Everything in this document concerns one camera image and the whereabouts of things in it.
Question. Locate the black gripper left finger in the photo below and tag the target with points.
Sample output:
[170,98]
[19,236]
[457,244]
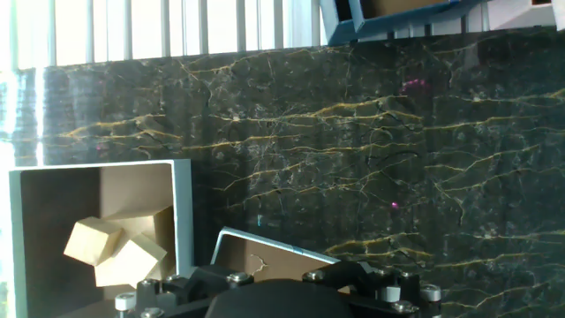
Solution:
[176,296]

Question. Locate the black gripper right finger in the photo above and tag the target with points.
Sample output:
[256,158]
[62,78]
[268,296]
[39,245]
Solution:
[388,296]

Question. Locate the small wooden cube block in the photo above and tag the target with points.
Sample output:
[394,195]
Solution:
[128,265]
[164,234]
[90,240]

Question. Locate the light blue gift box lid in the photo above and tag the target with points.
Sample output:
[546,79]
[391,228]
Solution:
[282,260]

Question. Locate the light blue gift box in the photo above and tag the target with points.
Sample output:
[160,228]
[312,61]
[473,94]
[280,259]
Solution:
[53,221]

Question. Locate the dark blue gift box lid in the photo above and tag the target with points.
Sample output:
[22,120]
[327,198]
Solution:
[331,26]

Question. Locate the dark blue gift box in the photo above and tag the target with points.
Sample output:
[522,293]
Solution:
[397,6]

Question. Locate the black marble pattern mat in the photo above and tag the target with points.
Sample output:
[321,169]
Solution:
[309,154]

